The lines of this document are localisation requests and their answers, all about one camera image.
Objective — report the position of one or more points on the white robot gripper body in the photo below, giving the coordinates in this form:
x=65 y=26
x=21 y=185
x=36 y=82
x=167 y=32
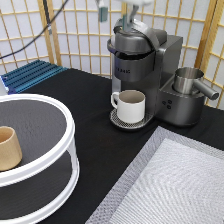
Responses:
x=139 y=2

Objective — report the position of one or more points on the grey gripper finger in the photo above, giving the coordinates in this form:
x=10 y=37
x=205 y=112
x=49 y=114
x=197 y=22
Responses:
x=102 y=10
x=128 y=13

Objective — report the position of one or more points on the grey pod coffee machine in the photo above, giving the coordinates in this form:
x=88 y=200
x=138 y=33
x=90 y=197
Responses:
x=145 y=59

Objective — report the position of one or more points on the white ceramic coffee mug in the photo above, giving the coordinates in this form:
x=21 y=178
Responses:
x=129 y=105

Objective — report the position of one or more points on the wooden shoji folding screen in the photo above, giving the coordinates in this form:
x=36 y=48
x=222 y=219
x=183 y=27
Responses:
x=68 y=33

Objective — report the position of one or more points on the stainless steel milk frother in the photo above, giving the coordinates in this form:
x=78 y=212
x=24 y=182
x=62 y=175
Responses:
x=187 y=80

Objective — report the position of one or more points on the blue ribbed metal rack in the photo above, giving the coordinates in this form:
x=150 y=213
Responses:
x=30 y=75

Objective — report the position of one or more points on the grey woven placemat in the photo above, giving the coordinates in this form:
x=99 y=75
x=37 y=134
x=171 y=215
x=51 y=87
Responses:
x=172 y=180

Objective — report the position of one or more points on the tan wooden cup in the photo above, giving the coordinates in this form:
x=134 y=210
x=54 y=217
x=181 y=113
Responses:
x=10 y=150

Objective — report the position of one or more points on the white two-tier round shelf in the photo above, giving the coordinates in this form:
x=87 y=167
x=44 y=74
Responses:
x=49 y=170

